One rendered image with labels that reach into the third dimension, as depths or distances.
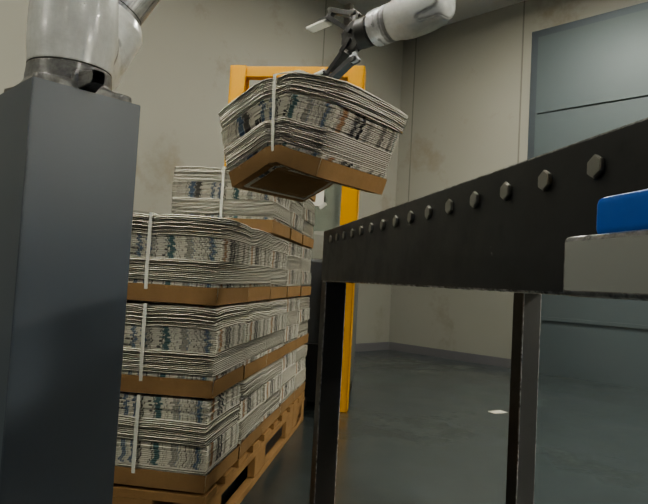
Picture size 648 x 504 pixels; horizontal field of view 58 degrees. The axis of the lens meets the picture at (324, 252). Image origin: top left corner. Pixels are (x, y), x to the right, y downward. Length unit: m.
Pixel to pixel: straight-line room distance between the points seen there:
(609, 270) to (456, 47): 6.08
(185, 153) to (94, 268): 3.48
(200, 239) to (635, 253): 1.30
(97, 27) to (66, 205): 0.34
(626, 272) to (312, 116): 1.19
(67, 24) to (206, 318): 0.72
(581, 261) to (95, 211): 0.96
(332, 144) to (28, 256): 0.69
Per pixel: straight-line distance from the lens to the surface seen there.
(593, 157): 0.48
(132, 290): 1.57
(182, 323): 1.51
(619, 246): 0.29
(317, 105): 1.41
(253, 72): 3.43
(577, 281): 0.31
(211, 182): 2.11
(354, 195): 3.15
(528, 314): 1.54
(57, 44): 1.22
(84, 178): 1.15
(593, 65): 5.56
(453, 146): 6.03
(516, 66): 5.92
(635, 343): 5.12
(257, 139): 1.52
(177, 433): 1.56
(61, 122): 1.15
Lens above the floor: 0.68
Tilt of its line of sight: 3 degrees up
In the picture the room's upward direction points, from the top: 3 degrees clockwise
